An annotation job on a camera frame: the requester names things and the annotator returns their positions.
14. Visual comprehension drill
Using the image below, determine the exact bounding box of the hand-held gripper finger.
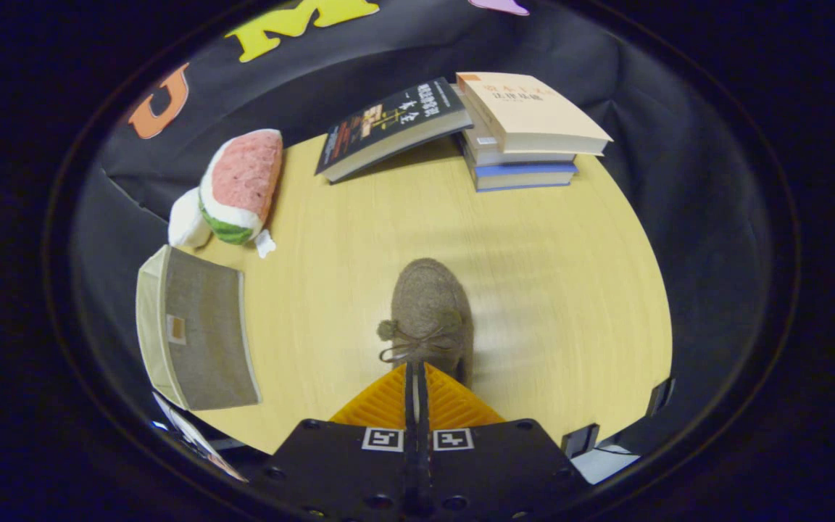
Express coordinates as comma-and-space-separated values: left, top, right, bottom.
417, 362, 592, 522
262, 362, 418, 522

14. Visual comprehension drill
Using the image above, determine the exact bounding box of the brown felt shoe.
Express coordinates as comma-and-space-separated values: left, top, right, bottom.
378, 257, 475, 389

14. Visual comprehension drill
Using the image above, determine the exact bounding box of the cream fabric storage box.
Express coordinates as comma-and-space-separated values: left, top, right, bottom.
135, 245, 262, 413

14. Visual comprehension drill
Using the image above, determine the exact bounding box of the black rectangular block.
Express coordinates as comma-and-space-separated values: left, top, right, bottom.
646, 377, 676, 418
561, 424, 601, 459

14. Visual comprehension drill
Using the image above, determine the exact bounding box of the white board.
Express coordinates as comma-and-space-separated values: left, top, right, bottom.
573, 449, 641, 485

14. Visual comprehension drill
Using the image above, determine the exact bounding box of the white paper sheet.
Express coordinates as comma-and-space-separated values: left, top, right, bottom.
153, 393, 248, 483

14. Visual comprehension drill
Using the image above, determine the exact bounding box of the blue book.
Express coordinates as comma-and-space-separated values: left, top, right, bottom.
470, 161, 579, 193

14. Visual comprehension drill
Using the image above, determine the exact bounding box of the white book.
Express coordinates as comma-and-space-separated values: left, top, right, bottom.
461, 109, 578, 167

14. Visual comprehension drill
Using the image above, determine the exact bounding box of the white plush toy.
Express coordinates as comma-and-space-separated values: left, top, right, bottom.
167, 187, 214, 249

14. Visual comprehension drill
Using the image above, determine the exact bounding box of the watermelon slice plush toy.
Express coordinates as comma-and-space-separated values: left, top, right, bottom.
198, 128, 284, 259

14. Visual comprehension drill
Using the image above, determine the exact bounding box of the black book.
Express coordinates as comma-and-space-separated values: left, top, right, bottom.
315, 78, 474, 184

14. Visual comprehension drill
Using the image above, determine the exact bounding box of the beige book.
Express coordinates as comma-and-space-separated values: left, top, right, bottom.
455, 71, 614, 156

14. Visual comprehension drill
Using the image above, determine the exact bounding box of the black backdrop cloth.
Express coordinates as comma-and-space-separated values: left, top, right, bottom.
70, 0, 773, 457

